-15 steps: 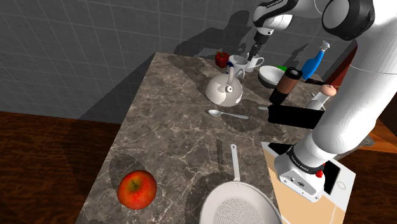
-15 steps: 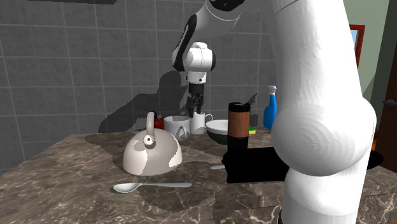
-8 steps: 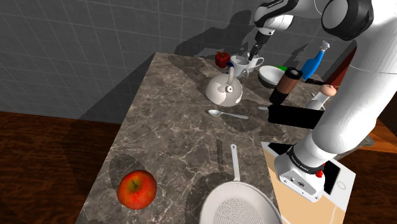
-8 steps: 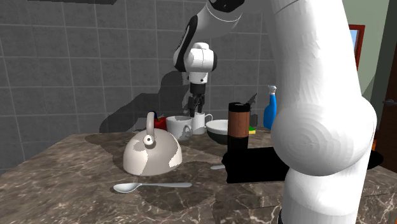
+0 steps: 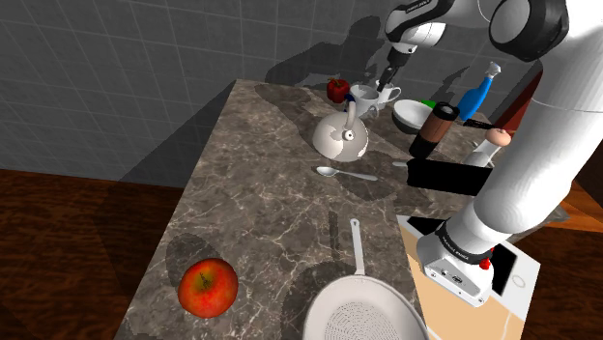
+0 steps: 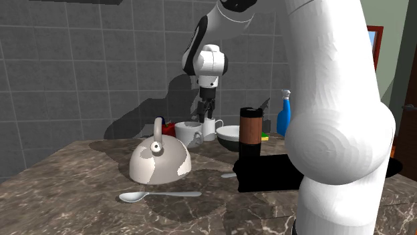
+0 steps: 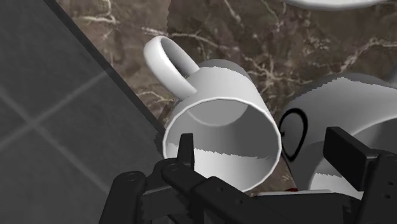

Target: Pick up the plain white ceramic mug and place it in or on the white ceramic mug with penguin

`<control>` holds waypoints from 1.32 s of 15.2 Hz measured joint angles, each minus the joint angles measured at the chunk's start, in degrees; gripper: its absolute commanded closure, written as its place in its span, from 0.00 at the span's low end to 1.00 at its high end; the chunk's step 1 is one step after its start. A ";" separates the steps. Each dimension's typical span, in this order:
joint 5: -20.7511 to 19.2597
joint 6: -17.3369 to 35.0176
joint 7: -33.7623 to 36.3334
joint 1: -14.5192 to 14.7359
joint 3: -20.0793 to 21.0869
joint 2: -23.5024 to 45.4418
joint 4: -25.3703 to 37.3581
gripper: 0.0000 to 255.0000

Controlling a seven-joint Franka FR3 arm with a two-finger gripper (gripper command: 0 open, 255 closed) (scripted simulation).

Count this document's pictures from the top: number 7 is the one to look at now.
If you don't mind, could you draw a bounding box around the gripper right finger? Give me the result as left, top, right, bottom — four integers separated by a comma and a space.
323, 126, 397, 224

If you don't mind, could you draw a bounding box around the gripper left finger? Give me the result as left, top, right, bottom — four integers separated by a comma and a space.
98, 132, 281, 224

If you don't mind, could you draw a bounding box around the white mug with black mark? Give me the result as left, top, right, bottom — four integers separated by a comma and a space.
278, 73, 397, 200

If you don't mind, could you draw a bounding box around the plain white mug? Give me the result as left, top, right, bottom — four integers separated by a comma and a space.
143, 34, 282, 193

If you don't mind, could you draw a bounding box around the white round dish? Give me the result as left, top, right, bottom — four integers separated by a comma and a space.
280, 0, 386, 12

